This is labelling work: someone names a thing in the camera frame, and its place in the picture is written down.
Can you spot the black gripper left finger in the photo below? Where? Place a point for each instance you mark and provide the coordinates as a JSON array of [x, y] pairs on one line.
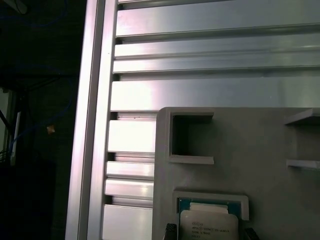
[[170, 231]]

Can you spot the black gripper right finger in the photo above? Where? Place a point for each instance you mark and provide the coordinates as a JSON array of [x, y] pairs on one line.
[[250, 235]]

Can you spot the CPU with silver top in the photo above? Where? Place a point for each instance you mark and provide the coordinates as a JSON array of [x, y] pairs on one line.
[[207, 225]]

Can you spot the grey parts rack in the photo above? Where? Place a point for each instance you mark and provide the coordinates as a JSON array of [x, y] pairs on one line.
[[250, 175]]

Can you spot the small orange tag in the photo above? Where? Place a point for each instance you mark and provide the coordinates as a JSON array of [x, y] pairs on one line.
[[50, 128]]

